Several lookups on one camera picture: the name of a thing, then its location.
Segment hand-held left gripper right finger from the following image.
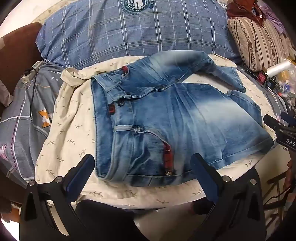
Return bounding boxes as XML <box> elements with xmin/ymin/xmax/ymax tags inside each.
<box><xmin>190</xmin><ymin>152</ymin><xmax>267</xmax><ymax>240</ymax></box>

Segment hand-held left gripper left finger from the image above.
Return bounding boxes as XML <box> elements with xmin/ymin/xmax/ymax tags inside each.
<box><xmin>20</xmin><ymin>153</ymin><xmax>96</xmax><ymax>235</ymax></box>

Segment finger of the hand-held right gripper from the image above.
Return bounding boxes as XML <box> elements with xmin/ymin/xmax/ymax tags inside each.
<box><xmin>263</xmin><ymin>114</ymin><xmax>292</xmax><ymax>133</ymax></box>
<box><xmin>280</xmin><ymin>112</ymin><xmax>296</xmax><ymax>127</ymax></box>

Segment blue denim pants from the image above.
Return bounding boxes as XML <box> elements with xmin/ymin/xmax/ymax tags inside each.
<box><xmin>91</xmin><ymin>51</ymin><xmax>275</xmax><ymax>187</ymax></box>

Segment person's right hand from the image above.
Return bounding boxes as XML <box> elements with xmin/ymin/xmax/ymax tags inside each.
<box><xmin>286</xmin><ymin>159</ymin><xmax>296</xmax><ymax>186</ymax></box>

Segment pile of small packets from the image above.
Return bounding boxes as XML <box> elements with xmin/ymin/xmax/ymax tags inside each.
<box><xmin>275</xmin><ymin>70</ymin><xmax>296</xmax><ymax>112</ymax></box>

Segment small black device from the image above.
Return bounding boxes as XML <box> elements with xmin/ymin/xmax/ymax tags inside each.
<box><xmin>266</xmin><ymin>77</ymin><xmax>277</xmax><ymax>90</ymax></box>

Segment cream leaf-print sheet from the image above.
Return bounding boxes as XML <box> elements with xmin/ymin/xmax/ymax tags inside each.
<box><xmin>35</xmin><ymin>54</ymin><xmax>292</xmax><ymax>210</ymax></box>

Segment red box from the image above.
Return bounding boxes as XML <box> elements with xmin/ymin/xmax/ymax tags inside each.
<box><xmin>257</xmin><ymin>71</ymin><xmax>268</xmax><ymax>85</ymax></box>

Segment white plastic roll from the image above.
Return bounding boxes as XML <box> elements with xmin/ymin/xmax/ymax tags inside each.
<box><xmin>266</xmin><ymin>58</ymin><xmax>292</xmax><ymax>77</ymax></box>

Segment dark cloth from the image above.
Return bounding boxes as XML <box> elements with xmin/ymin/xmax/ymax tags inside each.
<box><xmin>75</xmin><ymin>199</ymin><xmax>139</xmax><ymax>241</ymax></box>

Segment grey printed bed sheet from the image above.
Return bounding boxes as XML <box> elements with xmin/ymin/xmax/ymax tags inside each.
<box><xmin>0</xmin><ymin>61</ymin><xmax>288</xmax><ymax>189</ymax></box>

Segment striped floral pillow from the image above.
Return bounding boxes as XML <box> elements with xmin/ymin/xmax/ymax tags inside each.
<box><xmin>227</xmin><ymin>17</ymin><xmax>291</xmax><ymax>72</ymax></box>

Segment purple cloth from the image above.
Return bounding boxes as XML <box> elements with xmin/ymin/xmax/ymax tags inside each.
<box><xmin>259</xmin><ymin>2</ymin><xmax>287</xmax><ymax>36</ymax></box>

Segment white power strip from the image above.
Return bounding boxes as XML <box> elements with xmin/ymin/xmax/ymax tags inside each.
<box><xmin>21</xmin><ymin>61</ymin><xmax>44</xmax><ymax>83</ymax></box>

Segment red-brown cloth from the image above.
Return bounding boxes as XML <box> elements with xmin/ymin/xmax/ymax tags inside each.
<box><xmin>227</xmin><ymin>0</ymin><xmax>266</xmax><ymax>24</ymax></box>

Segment brown headboard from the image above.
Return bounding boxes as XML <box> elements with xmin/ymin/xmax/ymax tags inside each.
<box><xmin>0</xmin><ymin>22</ymin><xmax>43</xmax><ymax>107</ymax></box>

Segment blue plaid pillow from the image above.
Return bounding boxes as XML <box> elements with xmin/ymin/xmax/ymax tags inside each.
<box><xmin>35</xmin><ymin>0</ymin><xmax>242</xmax><ymax>70</ymax></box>

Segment black cable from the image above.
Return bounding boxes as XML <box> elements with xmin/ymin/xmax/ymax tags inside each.
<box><xmin>29</xmin><ymin>67</ymin><xmax>38</xmax><ymax>117</ymax></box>

